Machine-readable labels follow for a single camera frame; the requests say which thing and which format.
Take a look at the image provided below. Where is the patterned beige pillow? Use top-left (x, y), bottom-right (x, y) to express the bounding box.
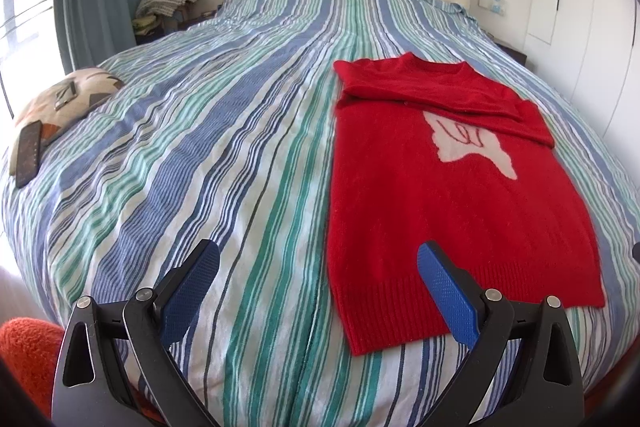
top-left (10, 67), bottom-right (126, 158)

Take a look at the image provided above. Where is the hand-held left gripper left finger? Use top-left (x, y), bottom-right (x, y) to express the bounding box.
top-left (51, 238), bottom-right (222, 427)

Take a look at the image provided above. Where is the orange fluffy rug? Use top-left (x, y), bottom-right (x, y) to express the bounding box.
top-left (0, 317), bottom-right (66, 420)

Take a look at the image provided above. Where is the white wardrobe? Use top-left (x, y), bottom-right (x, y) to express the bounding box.
top-left (525, 0), bottom-right (640, 188)

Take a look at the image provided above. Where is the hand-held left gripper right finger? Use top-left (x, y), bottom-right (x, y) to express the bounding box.
top-left (417, 241), bottom-right (586, 427)

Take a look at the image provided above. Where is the window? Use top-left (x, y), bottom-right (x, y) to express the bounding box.
top-left (0, 0), bottom-right (66, 108)

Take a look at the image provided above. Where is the dark nightstand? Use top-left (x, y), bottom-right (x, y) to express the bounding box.
top-left (500, 42), bottom-right (528, 65)
top-left (135, 4), bottom-right (221, 45)

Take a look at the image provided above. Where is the striped duvet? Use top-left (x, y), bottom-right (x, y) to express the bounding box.
top-left (0, 0), bottom-right (640, 413)

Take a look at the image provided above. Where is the red knit sweater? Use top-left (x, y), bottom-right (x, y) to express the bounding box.
top-left (327, 52), bottom-right (607, 356)

